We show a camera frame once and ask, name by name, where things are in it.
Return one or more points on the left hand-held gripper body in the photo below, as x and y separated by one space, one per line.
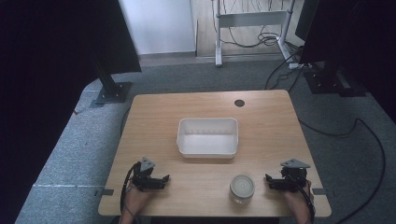
144 179

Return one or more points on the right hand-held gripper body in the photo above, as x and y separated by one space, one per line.
294 179

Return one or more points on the person's right hand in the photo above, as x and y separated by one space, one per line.
297 199

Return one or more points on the person's left hand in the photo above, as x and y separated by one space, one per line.
137 199

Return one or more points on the white plastic bin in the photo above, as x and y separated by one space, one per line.
207 146

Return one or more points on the round black table grommet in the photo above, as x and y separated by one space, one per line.
239 103

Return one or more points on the black metal stand with base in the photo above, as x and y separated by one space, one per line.
110 90

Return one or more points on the white power strip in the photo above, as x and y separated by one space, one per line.
294 66

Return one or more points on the dark curtain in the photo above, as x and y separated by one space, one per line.
358 37
46 62

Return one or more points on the white panel board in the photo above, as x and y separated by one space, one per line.
158 25

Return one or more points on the dark monitor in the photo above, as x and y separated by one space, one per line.
306 18

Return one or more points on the grey table edge bracket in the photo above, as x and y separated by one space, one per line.
105 192
319 191

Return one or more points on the black stand base plate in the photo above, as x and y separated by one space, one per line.
323 84

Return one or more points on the white desk frame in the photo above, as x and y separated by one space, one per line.
249 18

